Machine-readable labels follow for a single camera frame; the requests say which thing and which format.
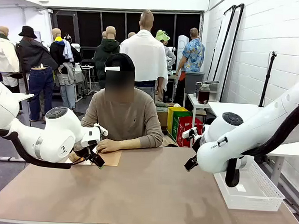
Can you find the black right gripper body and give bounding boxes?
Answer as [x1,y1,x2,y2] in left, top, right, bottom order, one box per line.
[191,134,204,158]

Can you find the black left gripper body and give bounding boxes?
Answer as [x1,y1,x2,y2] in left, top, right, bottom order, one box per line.
[74,144,100,163]

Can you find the spiral notebook with brown cover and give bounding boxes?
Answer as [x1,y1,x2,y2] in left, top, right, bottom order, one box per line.
[65,147,122,167]

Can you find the person's left forearm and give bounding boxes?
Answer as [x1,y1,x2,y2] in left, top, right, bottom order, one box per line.
[118,133,164,154]

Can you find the person's right hand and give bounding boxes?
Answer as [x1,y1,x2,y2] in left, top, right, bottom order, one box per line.
[69,150,82,163]

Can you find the person's left hand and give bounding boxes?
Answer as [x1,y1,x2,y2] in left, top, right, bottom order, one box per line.
[96,138,122,155]

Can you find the red bag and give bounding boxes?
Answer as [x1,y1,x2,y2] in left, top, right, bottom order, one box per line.
[175,115,205,149]

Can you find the yellow and green bag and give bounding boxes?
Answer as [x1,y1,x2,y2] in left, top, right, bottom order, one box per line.
[166,105,189,142]

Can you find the brown cardboard box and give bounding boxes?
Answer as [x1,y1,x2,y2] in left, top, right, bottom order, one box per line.
[155,109,169,129]

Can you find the small white side table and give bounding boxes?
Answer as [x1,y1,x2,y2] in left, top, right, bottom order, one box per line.
[184,93,217,126]

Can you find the large white table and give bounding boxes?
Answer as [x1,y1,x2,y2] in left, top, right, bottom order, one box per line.
[203,101,299,187]

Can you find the folded grey-green cloth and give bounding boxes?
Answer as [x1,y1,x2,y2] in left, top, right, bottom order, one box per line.
[155,101,176,113]

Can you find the person in beige sweater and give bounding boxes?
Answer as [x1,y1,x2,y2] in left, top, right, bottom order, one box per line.
[79,51,168,150]

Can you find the glass jar with dark liquid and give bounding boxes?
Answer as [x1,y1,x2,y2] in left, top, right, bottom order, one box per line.
[197,81,212,105]

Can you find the grey box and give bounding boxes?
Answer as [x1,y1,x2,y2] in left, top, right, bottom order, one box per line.
[184,71,206,95]

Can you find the mannequin legs in light jeans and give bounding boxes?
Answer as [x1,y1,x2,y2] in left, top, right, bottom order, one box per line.
[55,61,79,111]

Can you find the white perforated plastic basket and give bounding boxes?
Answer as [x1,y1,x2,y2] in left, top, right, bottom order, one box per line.
[211,154,288,213]

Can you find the mannequin legs in dark jeans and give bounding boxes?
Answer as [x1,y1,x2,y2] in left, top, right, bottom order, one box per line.
[26,63,55,123]

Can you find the mannequin in blue floral shirt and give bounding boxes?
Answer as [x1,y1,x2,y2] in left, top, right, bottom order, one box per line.
[174,27,207,108]

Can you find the black tripod stand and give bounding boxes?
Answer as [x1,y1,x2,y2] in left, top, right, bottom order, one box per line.
[258,50,278,109]

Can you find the mannequin in dark green hoodie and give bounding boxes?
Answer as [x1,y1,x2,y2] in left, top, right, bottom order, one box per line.
[92,25,122,90]

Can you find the black cap with white label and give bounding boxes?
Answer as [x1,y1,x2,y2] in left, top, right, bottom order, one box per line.
[104,52,136,74]

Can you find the tall white cylinder appliance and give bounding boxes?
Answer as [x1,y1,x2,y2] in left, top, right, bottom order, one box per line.
[177,34,190,61]

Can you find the tall mannequin with white cloth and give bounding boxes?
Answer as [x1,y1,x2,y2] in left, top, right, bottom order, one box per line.
[117,8,173,103]

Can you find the black-framed white panel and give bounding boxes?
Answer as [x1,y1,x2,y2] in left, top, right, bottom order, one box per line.
[207,4,237,83]
[219,2,245,104]

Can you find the mannequin with yellow collar jacket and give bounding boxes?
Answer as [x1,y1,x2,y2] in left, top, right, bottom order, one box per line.
[49,28,84,69]

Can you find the mannequin with black hat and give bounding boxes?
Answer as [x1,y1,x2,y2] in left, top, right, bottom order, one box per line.
[14,25,60,70]

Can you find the mannequin with green hat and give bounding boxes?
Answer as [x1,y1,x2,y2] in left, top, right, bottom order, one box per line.
[153,29,178,70]

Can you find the mannequin in cream jacket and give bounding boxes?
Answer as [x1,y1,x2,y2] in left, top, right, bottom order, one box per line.
[0,26,23,88]

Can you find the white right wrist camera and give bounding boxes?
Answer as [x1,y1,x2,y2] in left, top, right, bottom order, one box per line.
[182,126,198,142]

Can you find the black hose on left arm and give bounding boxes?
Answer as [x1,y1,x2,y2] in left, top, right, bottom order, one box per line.
[0,130,74,170]

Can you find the white wire cart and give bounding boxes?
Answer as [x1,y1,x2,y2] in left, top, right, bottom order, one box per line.
[78,64,96,97]

